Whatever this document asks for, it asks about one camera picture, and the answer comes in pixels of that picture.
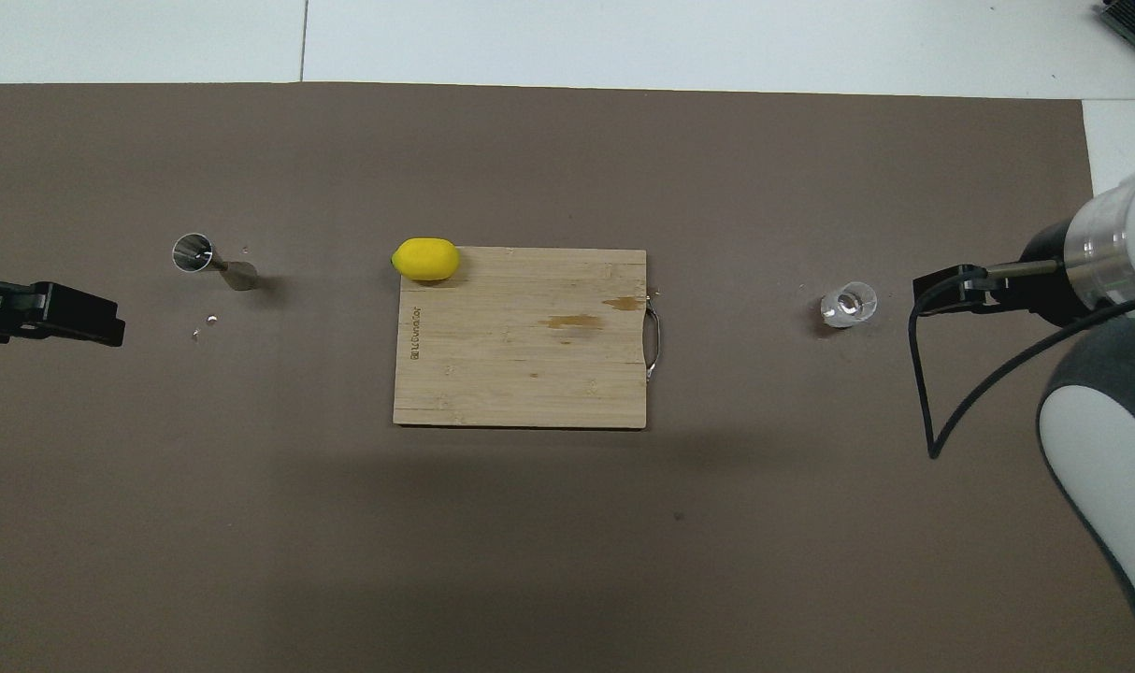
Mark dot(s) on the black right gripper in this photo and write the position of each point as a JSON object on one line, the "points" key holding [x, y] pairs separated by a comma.
{"points": [[1054, 294]]}

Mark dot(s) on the clear glass cup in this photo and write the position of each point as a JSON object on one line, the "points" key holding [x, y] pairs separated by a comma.
{"points": [[848, 304]]}

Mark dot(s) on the steel double jigger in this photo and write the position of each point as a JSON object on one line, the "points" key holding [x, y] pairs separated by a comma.
{"points": [[236, 274]]}

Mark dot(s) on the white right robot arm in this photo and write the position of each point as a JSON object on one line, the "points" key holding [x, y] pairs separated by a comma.
{"points": [[1100, 449]]}

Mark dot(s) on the yellow lemon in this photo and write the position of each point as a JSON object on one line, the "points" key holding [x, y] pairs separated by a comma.
{"points": [[425, 260]]}

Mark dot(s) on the bamboo cutting board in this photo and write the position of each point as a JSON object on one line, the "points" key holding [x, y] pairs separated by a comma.
{"points": [[530, 374]]}

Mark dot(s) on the brown table mat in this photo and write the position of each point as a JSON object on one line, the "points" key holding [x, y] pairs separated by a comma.
{"points": [[530, 561]]}

